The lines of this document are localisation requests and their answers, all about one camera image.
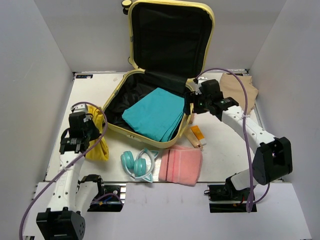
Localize pink striped towel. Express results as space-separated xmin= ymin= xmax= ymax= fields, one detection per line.
xmin=158 ymin=145 xmax=203 ymax=187

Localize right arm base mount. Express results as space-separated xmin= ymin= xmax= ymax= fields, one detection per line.
xmin=203 ymin=184 xmax=250 ymax=213

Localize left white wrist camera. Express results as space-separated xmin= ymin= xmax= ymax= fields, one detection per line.
xmin=69 ymin=103 xmax=92 ymax=123

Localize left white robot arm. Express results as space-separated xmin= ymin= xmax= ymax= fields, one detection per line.
xmin=36 ymin=110 xmax=106 ymax=240

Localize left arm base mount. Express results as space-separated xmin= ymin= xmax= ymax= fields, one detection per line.
xmin=88 ymin=183 xmax=126 ymax=213

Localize beige cloth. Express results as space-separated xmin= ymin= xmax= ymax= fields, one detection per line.
xmin=219 ymin=73 xmax=259 ymax=114

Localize teal cat-ear headphones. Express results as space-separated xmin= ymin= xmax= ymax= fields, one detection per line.
xmin=120 ymin=148 xmax=159 ymax=183

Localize orange sunscreen tube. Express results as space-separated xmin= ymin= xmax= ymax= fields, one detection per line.
xmin=190 ymin=125 xmax=207 ymax=146

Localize yellow suitcase with black lining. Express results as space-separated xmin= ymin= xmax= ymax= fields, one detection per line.
xmin=103 ymin=0 xmax=215 ymax=149

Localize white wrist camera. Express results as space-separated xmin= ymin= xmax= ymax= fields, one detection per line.
xmin=193 ymin=76 xmax=210 ymax=95
xmin=69 ymin=103 xmax=92 ymax=123

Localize beige round bottle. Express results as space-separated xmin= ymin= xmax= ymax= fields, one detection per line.
xmin=188 ymin=112 xmax=195 ymax=125

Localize yellow cloth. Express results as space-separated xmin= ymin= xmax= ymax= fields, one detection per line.
xmin=85 ymin=105 xmax=109 ymax=162

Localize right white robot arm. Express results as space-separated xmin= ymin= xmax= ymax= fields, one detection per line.
xmin=183 ymin=79 xmax=293 ymax=200

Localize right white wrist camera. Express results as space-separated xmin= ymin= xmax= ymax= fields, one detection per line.
xmin=193 ymin=76 xmax=210 ymax=95

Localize beige cosmetic tube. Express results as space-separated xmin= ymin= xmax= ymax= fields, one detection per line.
xmin=184 ymin=131 xmax=203 ymax=150

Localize teal cloth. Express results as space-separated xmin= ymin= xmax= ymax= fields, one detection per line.
xmin=122 ymin=87 xmax=185 ymax=142

